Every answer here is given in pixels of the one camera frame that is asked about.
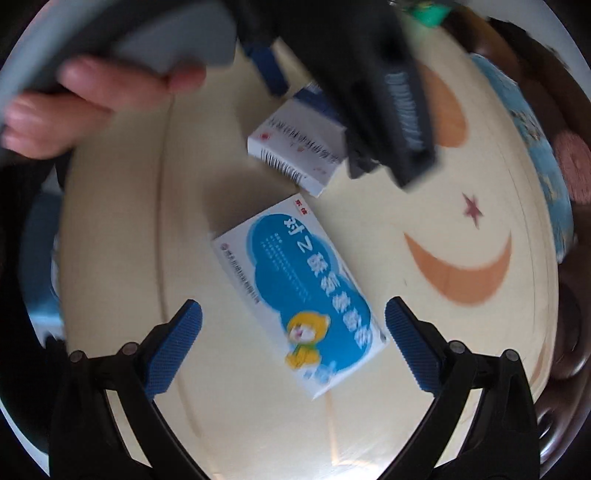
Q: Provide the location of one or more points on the green kids water bottle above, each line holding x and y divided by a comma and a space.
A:
429, 16

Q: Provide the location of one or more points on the blue printed sofa cover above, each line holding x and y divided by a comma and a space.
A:
540, 152

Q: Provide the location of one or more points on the person's left hand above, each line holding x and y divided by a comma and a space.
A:
92, 106

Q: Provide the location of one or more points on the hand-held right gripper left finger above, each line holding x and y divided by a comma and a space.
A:
173, 350

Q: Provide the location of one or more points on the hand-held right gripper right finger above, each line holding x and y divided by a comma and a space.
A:
413, 346

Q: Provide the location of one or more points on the small white box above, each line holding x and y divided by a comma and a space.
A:
295, 147

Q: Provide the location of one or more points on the round pink knitted cushion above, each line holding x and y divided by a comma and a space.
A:
577, 170

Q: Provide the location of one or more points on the brown leather sofa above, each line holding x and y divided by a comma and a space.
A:
570, 323

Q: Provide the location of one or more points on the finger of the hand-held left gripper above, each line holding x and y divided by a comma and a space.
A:
406, 120
270, 69

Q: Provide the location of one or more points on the blue medicine box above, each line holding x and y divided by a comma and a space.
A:
300, 286

